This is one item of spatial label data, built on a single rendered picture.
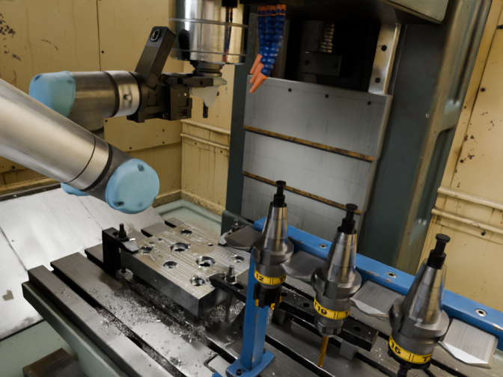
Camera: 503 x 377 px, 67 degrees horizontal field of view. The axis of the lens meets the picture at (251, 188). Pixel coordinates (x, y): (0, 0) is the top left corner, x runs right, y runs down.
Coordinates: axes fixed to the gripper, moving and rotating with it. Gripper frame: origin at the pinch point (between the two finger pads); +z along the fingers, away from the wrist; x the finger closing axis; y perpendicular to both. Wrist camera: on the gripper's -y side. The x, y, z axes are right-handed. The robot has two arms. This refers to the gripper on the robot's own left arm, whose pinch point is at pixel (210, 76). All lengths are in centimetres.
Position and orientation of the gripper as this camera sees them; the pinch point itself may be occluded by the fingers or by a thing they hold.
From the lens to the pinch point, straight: 83.8
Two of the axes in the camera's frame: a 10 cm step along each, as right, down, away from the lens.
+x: 7.7, 2.8, -5.7
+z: 6.3, -2.5, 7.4
